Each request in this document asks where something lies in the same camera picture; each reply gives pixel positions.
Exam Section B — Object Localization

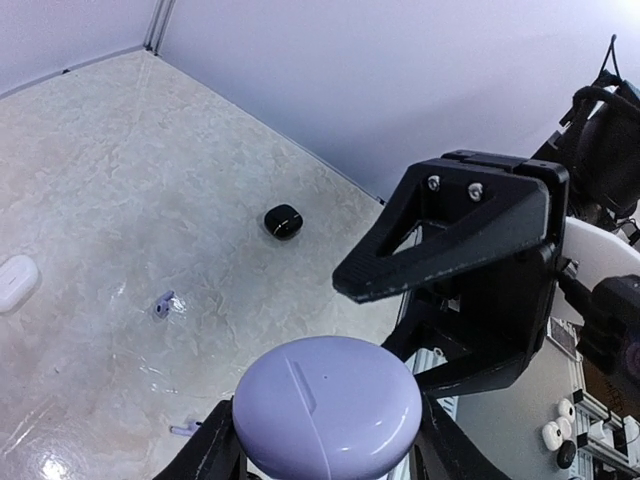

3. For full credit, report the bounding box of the white earbud charging case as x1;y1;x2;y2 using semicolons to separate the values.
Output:
0;255;39;314

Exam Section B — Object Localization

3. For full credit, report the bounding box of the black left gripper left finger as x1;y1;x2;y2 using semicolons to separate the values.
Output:
154;400;247;480

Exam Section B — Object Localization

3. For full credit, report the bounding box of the purple earbud charging case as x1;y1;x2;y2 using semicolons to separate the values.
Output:
232;336;422;479

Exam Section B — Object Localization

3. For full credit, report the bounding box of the aluminium corner post right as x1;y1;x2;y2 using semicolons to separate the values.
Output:
143;0;176;56

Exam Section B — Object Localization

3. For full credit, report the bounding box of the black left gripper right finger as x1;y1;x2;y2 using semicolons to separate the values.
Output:
409;393;510;480

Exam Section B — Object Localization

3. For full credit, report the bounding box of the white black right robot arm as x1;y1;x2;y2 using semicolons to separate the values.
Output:
332;51;639;398

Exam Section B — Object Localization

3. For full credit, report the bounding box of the black earbud charging case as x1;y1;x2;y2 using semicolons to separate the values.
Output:
263;204;304;241

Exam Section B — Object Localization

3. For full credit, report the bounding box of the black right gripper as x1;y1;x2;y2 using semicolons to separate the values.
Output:
332;150;569;398

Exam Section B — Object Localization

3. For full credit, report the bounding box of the purple earbud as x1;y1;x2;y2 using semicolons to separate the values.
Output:
152;290;175;319
169;421;202;437

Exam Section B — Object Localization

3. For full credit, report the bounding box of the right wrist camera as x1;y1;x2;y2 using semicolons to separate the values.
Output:
578;274;639;387

